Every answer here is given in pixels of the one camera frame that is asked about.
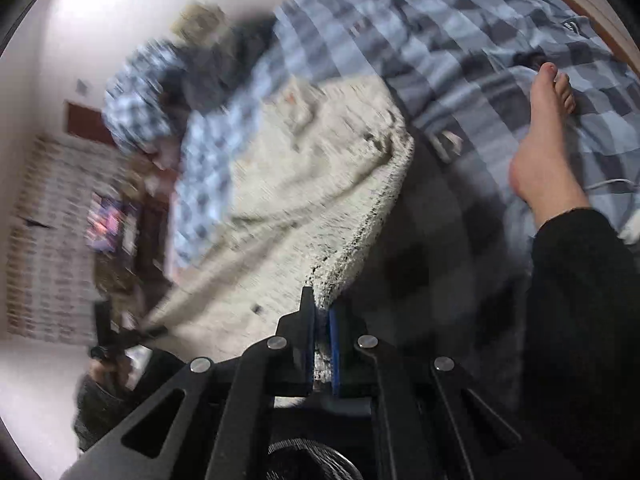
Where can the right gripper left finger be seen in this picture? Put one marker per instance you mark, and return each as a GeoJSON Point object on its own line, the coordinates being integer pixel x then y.
{"type": "Point", "coordinates": [199, 419]}

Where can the black puffer jacket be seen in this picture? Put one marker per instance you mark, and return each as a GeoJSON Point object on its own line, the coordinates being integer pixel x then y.
{"type": "Point", "coordinates": [218, 64]}

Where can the cream plaid tweed jacket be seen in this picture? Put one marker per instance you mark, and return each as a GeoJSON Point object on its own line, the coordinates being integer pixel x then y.
{"type": "Point", "coordinates": [310, 193]}

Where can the crumpled blue checkered blanket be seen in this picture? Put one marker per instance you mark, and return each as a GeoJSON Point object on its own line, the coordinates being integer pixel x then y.
{"type": "Point", "coordinates": [144, 103]}

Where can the person's bare foot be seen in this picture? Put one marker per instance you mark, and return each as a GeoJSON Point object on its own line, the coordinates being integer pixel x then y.
{"type": "Point", "coordinates": [540, 172]}

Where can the blue checkered bed quilt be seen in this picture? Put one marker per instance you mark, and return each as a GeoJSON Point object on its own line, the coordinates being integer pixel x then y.
{"type": "Point", "coordinates": [453, 261]}

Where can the person's black trouser leg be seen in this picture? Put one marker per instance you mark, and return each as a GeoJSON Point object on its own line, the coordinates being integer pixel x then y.
{"type": "Point", "coordinates": [580, 382]}

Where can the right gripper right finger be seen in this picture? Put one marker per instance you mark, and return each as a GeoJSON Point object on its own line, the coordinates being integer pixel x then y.
{"type": "Point", "coordinates": [431, 419]}

